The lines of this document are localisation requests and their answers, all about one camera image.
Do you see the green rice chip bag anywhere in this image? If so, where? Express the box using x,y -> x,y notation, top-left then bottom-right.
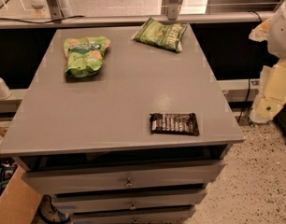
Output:
64,36 -> 110,78

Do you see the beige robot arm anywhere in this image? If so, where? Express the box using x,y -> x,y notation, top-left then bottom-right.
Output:
249,0 -> 286,123

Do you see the black rxbar chocolate bar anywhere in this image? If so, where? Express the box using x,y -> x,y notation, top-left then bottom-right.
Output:
150,113 -> 199,136

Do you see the green kettle chip bag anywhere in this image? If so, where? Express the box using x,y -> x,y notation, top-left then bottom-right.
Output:
132,18 -> 187,52

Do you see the grey drawer cabinet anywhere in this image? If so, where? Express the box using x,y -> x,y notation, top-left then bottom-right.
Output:
0,27 -> 244,224

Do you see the top drawer knob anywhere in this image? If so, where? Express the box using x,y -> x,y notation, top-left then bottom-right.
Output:
124,178 -> 134,189

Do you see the drawer knob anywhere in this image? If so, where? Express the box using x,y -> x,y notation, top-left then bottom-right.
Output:
124,178 -> 134,189
129,203 -> 137,211

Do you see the middle drawer knob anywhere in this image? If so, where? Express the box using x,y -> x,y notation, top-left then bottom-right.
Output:
129,203 -> 137,211

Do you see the white cylindrical object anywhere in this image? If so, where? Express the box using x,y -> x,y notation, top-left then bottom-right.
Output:
0,78 -> 11,99

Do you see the cardboard box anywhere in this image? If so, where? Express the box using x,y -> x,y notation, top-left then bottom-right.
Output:
0,167 -> 42,224

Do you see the black power cable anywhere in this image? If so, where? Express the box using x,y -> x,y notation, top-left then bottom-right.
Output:
236,10 -> 263,124

